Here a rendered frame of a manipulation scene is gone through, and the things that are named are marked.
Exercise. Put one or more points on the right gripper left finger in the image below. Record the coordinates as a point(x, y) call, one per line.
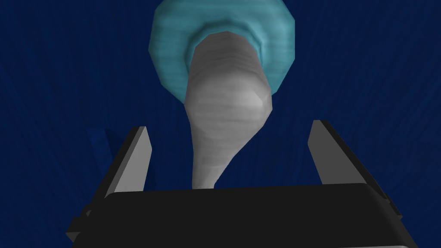
point(132, 165)

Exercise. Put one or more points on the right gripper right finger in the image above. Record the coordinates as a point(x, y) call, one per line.
point(336, 158)

